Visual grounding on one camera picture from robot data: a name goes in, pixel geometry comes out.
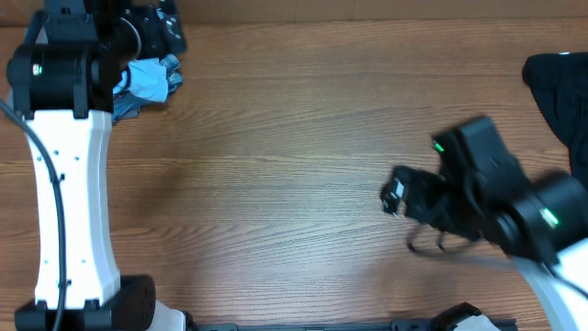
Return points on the black folded garment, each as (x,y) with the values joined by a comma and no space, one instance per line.
(158,26)

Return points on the light blue printed t-shirt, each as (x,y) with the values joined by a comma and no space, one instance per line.
(145,79)

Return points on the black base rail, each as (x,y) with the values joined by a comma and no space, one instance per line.
(411,324)

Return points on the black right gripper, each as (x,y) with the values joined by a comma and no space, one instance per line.
(418,195)

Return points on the black garment at right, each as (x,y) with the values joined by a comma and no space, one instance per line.
(558,84)

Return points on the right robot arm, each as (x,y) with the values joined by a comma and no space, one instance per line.
(480,192)

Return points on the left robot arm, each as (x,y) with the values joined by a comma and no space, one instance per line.
(62,79)

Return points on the folded blue denim jeans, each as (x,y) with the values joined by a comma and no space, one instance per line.
(127,106)

